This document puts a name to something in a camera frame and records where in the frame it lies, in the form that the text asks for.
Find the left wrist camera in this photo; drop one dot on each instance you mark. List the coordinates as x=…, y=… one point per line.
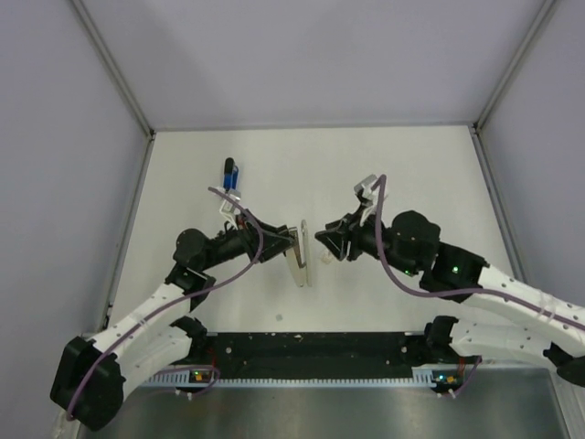
x=229, y=207

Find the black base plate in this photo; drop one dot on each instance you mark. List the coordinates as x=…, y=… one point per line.
x=317, y=355

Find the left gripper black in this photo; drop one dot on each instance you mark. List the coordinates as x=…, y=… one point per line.
x=275, y=240

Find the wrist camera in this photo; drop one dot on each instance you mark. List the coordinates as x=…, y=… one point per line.
x=366, y=190
x=229, y=207

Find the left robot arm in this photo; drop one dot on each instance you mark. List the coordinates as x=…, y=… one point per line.
x=96, y=375

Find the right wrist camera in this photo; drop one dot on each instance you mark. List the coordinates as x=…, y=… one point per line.
x=366, y=190

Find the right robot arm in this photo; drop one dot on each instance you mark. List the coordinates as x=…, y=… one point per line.
x=548, y=332

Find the blue stapler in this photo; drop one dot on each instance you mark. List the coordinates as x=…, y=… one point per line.
x=230, y=178

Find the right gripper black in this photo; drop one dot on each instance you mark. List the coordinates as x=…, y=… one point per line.
x=335, y=240

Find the white staple box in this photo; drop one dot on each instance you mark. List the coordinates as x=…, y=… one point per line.
x=326, y=257

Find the white cable duct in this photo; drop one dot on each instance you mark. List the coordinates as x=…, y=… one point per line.
x=169, y=379

